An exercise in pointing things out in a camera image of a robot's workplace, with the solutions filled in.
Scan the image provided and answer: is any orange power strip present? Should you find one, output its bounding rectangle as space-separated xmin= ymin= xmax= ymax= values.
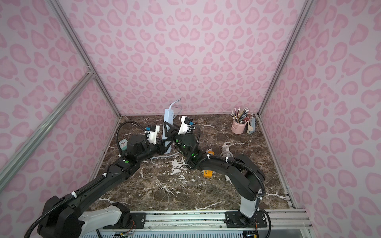
xmin=203 ymin=149 xmax=215 ymax=179

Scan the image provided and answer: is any white power strip cord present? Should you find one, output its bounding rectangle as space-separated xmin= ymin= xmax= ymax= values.
xmin=219 ymin=141 xmax=236 ymax=158

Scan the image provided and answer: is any white power strip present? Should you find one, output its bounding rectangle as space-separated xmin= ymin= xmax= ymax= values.
xmin=220 ymin=142 xmax=233 ymax=158

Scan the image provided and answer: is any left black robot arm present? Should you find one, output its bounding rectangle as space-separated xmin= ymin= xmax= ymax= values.
xmin=24 ymin=123 xmax=179 ymax=238

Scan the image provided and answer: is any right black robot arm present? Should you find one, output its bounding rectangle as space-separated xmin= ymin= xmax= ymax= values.
xmin=170 ymin=134 xmax=266 ymax=219

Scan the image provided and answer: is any small green alarm clock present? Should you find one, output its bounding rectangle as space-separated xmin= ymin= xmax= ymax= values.
xmin=119 ymin=139 xmax=128 ymax=153

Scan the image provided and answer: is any pink pencil cup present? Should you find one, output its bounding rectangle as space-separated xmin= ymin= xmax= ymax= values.
xmin=231 ymin=120 xmax=247 ymax=134

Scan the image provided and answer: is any bundle of pencils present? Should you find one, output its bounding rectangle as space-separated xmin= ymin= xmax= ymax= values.
xmin=231 ymin=107 xmax=255 ymax=124

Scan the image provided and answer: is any blue beige pencil sharpener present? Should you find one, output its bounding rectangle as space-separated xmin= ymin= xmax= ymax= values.
xmin=247 ymin=118 xmax=256 ymax=134

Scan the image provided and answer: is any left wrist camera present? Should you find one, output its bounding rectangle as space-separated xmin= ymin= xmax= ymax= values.
xmin=145 ymin=125 xmax=160 ymax=145

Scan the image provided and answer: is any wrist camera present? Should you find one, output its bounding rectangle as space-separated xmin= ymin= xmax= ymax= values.
xmin=145 ymin=125 xmax=160 ymax=145
xmin=178 ymin=116 xmax=194 ymax=135

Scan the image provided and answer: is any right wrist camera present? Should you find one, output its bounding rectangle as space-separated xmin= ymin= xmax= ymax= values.
xmin=178 ymin=116 xmax=194 ymax=135

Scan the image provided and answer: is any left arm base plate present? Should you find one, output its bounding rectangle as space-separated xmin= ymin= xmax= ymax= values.
xmin=103 ymin=212 xmax=146 ymax=230

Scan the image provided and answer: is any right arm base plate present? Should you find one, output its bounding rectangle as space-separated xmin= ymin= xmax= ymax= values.
xmin=224 ymin=211 xmax=268 ymax=228

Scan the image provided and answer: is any aluminium front rail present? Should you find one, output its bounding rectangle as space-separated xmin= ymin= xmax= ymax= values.
xmin=55 ymin=209 xmax=315 ymax=233

